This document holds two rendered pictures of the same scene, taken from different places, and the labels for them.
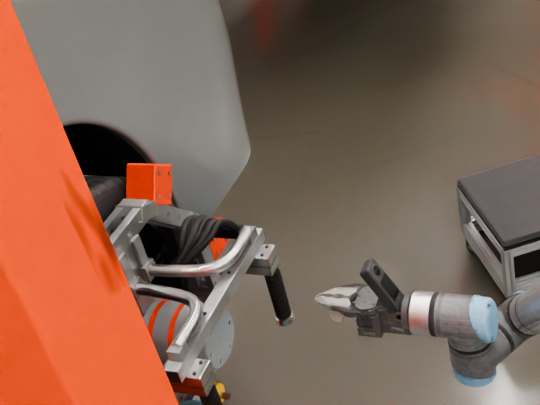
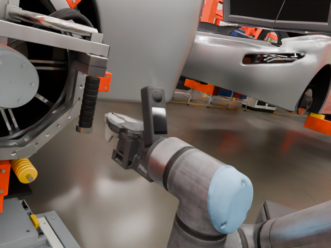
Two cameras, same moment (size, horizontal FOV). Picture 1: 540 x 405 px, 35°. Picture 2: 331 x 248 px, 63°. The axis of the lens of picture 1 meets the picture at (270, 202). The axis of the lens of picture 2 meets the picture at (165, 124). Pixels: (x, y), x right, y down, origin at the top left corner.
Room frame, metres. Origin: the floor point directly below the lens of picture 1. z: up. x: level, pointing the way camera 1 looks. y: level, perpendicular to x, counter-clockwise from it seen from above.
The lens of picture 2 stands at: (0.84, -0.32, 0.99)
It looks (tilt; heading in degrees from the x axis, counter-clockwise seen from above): 14 degrees down; 13
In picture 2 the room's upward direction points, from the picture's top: 14 degrees clockwise
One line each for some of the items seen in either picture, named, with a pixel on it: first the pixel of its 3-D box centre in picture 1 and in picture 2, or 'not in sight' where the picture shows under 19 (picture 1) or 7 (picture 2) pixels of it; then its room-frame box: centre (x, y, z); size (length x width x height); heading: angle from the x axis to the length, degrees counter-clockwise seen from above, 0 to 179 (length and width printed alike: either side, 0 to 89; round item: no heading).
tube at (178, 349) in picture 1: (151, 304); not in sight; (1.28, 0.27, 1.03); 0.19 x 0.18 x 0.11; 60
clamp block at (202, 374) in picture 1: (188, 374); not in sight; (1.17, 0.23, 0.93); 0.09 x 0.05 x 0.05; 60
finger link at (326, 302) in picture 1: (334, 310); (110, 128); (1.37, -0.07, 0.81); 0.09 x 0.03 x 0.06; 60
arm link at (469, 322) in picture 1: (464, 317); (208, 188); (1.25, -0.32, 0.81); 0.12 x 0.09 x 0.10; 60
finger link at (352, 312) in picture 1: (352, 307); (120, 126); (1.35, -0.11, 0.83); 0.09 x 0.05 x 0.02; 60
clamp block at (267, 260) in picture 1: (255, 258); (89, 62); (1.47, 0.06, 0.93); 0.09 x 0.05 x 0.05; 60
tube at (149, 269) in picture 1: (194, 239); (55, 10); (1.45, 0.17, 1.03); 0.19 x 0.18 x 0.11; 60
